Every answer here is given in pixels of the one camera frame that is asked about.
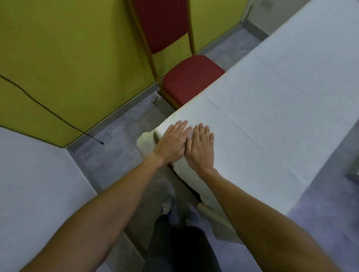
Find white tablecloth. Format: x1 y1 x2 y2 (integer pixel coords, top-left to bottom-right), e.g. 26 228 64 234
132 0 359 250
0 122 153 272

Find person's right forearm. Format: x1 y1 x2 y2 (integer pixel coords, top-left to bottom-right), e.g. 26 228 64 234
197 168 359 272

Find person's right hand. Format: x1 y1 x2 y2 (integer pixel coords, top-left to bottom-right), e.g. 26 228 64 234
183 122 221 176

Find red padded chair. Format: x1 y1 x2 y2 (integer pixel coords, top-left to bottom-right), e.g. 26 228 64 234
119 0 230 113

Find person's dark trousers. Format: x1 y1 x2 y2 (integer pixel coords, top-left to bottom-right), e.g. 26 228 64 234
139 213 233 272

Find person's left forearm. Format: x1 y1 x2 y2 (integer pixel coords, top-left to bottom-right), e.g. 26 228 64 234
19 148 170 272

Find person's grey shoe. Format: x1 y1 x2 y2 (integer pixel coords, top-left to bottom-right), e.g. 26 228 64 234
160 196 176 216

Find yellow-green backdrop panel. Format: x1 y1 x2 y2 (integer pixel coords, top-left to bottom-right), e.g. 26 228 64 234
0 0 251 157

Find black cable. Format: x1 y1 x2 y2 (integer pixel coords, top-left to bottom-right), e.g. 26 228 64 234
0 69 108 145

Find person's left hand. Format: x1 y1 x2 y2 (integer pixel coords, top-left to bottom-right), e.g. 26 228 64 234
152 119 193 166

